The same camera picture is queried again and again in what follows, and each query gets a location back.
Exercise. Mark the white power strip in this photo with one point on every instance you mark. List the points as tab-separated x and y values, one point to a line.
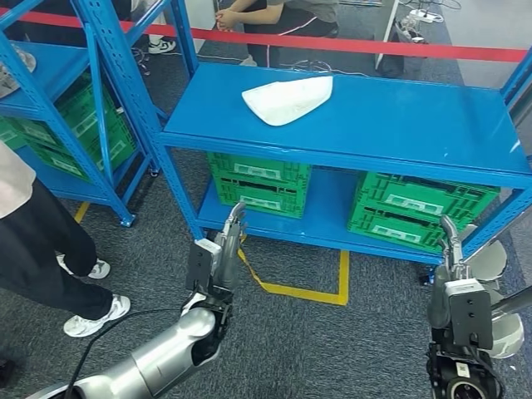
422	15

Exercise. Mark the white panel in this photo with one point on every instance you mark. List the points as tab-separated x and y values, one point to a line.
384	33

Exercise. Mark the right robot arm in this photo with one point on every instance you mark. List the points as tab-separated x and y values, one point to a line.
457	374

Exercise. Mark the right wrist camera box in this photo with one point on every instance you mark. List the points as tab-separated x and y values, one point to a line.
469	314

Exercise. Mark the silver wheel cover part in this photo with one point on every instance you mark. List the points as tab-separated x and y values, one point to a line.
25	59

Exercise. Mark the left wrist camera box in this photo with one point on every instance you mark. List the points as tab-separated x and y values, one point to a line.
201	264

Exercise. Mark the person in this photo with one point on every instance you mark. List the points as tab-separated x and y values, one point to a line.
41	248
290	16
162	47

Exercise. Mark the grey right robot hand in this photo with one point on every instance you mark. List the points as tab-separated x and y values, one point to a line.
436	297

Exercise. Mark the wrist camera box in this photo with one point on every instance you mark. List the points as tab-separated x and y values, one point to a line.
469	314
201	264

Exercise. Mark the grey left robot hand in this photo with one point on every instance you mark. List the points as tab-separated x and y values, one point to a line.
226	264

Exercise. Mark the blue metal shelf rack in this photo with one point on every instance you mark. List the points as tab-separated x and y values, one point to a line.
53	66
373	121

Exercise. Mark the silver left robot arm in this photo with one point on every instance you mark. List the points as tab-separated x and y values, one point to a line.
166	358

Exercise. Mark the shiny silver metal object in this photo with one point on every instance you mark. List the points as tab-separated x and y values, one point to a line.
486	264

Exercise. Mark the black chrome stool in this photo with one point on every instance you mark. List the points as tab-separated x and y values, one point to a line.
141	60
312	67

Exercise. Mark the white plastic car part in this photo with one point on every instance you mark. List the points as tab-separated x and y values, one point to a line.
287	102

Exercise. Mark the green plastic crate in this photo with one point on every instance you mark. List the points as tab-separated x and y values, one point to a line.
121	143
8	135
257	184
416	209

